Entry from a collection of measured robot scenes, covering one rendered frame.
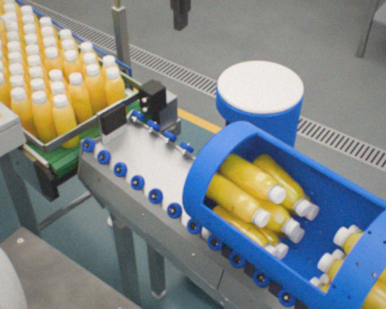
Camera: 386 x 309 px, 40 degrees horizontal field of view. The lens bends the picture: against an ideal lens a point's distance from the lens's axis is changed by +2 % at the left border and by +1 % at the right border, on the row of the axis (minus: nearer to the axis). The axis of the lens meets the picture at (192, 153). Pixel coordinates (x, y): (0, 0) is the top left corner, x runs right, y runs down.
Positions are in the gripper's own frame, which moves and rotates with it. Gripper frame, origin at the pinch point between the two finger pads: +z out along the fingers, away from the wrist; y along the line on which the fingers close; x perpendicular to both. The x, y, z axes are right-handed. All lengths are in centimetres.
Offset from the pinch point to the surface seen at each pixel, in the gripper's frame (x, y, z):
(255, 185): -1.7, -19.0, 40.1
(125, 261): -4, 29, 111
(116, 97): -26, 44, 56
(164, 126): -44, 38, 79
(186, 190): 7.0, -5.4, 41.7
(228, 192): 1.6, -13.8, 42.6
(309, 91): -194, 31, 155
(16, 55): -17, 77, 47
